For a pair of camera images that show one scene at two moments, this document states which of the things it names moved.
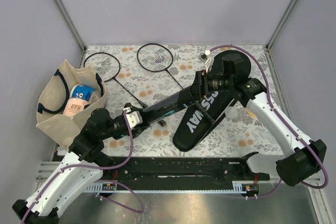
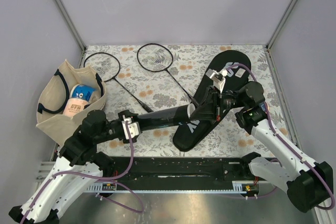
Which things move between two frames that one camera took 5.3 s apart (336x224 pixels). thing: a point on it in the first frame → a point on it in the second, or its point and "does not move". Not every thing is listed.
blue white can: [81, 91] does not move
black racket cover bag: [229, 70] does not move
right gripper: [202, 82] → [211, 107]
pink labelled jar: [74, 106] does not move
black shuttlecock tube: [182, 100] → [164, 118]
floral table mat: [141, 74] does not move
